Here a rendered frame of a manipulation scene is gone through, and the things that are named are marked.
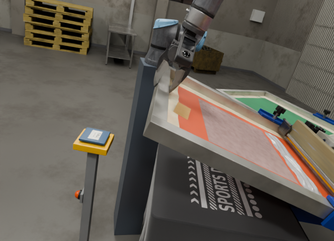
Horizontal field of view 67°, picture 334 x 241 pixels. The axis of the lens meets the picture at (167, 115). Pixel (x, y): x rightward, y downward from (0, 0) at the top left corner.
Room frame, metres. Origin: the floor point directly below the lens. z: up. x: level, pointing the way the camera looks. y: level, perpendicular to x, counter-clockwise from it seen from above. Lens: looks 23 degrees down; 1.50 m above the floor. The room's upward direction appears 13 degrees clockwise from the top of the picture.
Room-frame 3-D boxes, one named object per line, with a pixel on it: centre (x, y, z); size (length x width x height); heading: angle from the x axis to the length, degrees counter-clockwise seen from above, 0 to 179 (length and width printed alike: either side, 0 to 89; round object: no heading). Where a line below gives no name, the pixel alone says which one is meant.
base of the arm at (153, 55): (1.34, 0.11, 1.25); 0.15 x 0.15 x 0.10
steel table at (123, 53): (6.29, 1.57, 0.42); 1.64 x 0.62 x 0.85; 17
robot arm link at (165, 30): (1.34, 0.10, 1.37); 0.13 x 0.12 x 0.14; 92
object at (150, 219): (0.76, -0.02, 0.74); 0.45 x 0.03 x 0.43; 4
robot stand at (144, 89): (1.34, 0.11, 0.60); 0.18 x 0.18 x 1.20; 17
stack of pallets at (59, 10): (6.19, 2.99, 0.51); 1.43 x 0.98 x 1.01; 107
